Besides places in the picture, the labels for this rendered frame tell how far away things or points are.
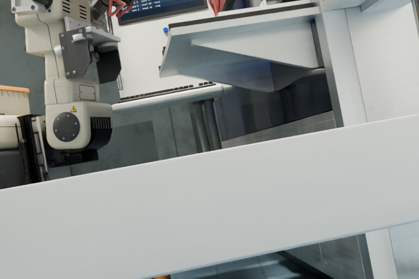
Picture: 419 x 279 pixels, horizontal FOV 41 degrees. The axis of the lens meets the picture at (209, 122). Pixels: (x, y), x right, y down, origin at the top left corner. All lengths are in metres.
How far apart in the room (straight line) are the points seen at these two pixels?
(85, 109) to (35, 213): 1.38
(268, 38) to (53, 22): 0.84
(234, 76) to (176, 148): 2.42
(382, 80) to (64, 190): 1.10
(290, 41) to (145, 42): 1.03
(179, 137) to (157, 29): 2.03
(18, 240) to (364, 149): 0.38
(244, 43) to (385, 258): 0.68
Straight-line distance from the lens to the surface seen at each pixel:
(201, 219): 0.61
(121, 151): 4.73
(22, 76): 4.99
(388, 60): 1.57
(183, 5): 2.50
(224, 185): 0.61
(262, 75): 2.08
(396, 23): 1.61
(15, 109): 2.24
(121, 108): 2.24
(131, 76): 2.48
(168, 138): 4.43
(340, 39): 1.53
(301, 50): 1.60
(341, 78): 1.52
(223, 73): 2.05
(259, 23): 1.51
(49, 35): 2.10
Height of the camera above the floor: 0.55
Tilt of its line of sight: 3 degrees up
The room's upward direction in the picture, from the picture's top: 10 degrees counter-clockwise
